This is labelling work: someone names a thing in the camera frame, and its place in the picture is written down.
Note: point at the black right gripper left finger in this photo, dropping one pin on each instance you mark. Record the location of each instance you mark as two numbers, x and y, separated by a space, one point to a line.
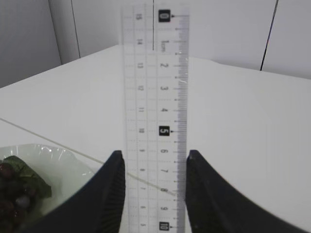
96 208

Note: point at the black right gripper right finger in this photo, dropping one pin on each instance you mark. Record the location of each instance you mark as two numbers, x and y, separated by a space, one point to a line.
215 206

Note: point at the purple artificial grape bunch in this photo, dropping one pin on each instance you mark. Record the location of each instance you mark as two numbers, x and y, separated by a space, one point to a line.
22 192

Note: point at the clear plastic ruler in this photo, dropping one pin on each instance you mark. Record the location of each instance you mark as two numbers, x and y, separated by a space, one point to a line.
155 55

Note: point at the green wavy plastic plate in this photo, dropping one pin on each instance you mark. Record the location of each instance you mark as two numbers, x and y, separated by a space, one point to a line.
58 167

